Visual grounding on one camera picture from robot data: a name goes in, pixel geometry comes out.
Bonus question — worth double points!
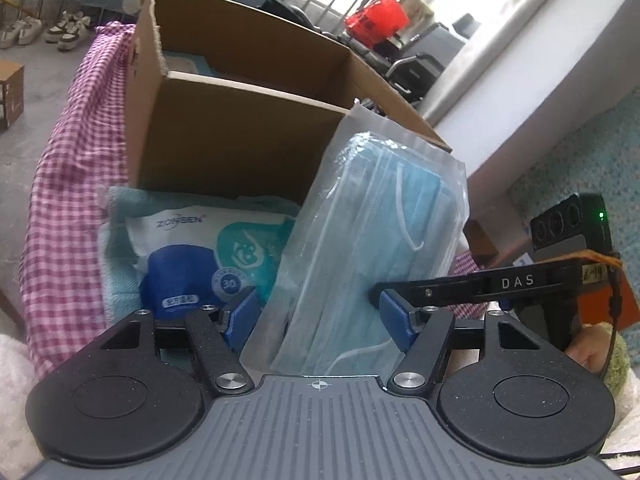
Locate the white fluffy sleeve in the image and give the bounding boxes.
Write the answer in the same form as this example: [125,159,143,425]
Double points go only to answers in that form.
[0,334,42,479]

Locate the brown cardboard box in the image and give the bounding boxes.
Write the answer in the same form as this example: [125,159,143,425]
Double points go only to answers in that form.
[125,0,442,202]

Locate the red plastic bag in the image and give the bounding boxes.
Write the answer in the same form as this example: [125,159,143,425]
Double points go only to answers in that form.
[345,0,409,48]

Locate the blue face mask pack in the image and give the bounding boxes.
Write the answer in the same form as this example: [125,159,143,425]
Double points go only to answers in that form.
[241,105,469,378]

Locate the blue rectangular carton box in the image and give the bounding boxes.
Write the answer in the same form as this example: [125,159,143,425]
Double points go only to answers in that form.
[163,51,218,77]

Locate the small brown wooden stool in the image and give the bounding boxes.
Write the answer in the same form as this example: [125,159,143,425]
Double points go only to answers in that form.
[0,60,25,131]

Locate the teal towel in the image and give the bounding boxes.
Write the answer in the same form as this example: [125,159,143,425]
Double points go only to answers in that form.
[98,186,299,322]

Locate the blue wet wipes pack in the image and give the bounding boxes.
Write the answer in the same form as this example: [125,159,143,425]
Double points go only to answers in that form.
[126,206,294,318]

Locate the person right hand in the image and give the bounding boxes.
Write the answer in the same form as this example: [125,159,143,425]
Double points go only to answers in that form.
[564,323,613,374]

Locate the white shoe pair left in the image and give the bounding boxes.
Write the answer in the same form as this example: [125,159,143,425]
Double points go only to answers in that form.
[0,16,43,50]

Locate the black tracking camera module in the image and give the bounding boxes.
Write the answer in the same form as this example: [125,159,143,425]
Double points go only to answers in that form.
[529,193,612,262]

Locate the wheelchair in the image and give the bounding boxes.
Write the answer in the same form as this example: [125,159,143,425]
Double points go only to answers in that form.
[322,23,466,107]

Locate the white brown sneaker pair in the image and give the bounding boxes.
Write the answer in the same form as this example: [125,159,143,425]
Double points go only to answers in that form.
[44,11,91,52]

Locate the purple checkered tablecloth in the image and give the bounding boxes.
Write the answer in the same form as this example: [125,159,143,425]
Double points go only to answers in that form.
[20,22,134,376]

